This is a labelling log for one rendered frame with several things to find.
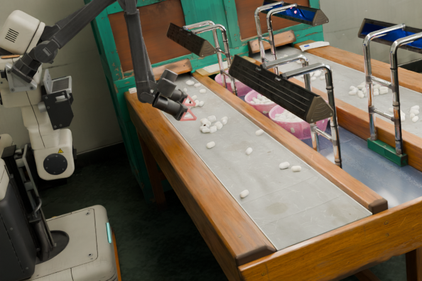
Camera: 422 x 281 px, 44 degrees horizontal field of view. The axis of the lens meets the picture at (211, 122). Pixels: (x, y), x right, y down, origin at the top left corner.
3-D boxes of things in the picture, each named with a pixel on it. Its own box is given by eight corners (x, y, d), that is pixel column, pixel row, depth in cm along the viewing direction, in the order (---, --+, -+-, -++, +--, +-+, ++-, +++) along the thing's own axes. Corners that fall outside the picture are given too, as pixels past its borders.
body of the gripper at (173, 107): (180, 101, 225) (165, 95, 222) (187, 108, 216) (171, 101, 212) (173, 115, 226) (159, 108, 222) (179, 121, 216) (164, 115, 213)
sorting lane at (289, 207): (279, 256, 141) (277, 249, 140) (144, 93, 304) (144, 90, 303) (373, 220, 148) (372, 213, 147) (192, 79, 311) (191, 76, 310)
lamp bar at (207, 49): (200, 58, 226) (197, 42, 223) (166, 37, 282) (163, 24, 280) (217, 53, 228) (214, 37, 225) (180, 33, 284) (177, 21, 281)
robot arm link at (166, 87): (137, 94, 219) (138, 98, 211) (150, 70, 217) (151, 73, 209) (163, 106, 222) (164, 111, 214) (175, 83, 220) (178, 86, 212)
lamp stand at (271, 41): (279, 97, 268) (266, 11, 252) (264, 88, 286) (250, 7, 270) (312, 87, 272) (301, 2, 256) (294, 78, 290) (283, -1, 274)
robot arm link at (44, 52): (116, -27, 205) (116, -27, 196) (139, 0, 209) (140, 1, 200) (33, 49, 207) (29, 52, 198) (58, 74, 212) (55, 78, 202)
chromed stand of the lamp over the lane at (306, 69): (298, 204, 171) (279, 76, 155) (273, 180, 189) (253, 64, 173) (348, 186, 176) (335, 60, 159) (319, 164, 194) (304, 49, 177)
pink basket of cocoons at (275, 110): (289, 149, 210) (286, 128, 207) (262, 128, 234) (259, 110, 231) (346, 130, 216) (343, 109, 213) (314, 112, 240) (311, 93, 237)
